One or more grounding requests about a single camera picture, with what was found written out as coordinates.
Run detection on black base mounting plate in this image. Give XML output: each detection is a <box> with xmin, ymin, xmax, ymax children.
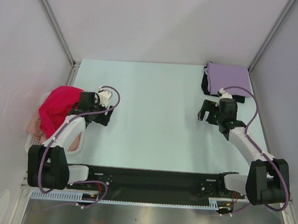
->
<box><xmin>67</xmin><ymin>166</ymin><xmax>244</xmax><ymax>201</ymax></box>

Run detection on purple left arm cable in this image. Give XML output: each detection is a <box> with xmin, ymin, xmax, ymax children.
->
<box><xmin>36</xmin><ymin>81</ymin><xmax>122</xmax><ymax>211</ymax></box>

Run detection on white plastic laundry basket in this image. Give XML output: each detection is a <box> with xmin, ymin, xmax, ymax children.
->
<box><xmin>24</xmin><ymin>90</ymin><xmax>88</xmax><ymax>156</ymax></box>

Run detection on peach pink t-shirt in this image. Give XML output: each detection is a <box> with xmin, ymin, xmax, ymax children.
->
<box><xmin>27</xmin><ymin>111</ymin><xmax>83</xmax><ymax>153</ymax></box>

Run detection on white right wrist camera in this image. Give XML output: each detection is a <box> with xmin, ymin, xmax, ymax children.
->
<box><xmin>216</xmin><ymin>88</ymin><xmax>233</xmax><ymax>107</ymax></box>

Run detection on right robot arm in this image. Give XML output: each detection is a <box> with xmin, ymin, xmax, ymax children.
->
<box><xmin>197</xmin><ymin>98</ymin><xmax>290</xmax><ymax>211</ymax></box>

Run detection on red t-shirt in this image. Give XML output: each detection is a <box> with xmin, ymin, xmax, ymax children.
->
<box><xmin>38</xmin><ymin>86</ymin><xmax>83</xmax><ymax>138</ymax></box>

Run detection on lilac t-shirt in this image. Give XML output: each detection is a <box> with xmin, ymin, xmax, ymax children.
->
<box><xmin>206</xmin><ymin>62</ymin><xmax>251</xmax><ymax>95</ymax></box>

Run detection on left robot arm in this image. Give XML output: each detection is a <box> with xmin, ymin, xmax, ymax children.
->
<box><xmin>27</xmin><ymin>86</ymin><xmax>115</xmax><ymax>194</ymax></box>

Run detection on folded black t-shirt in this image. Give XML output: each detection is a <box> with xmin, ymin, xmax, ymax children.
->
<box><xmin>201</xmin><ymin>65</ymin><xmax>245</xmax><ymax>103</ymax></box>

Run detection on slotted grey cable duct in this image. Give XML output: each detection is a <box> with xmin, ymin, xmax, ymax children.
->
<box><xmin>30</xmin><ymin>190</ymin><xmax>234</xmax><ymax>211</ymax></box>

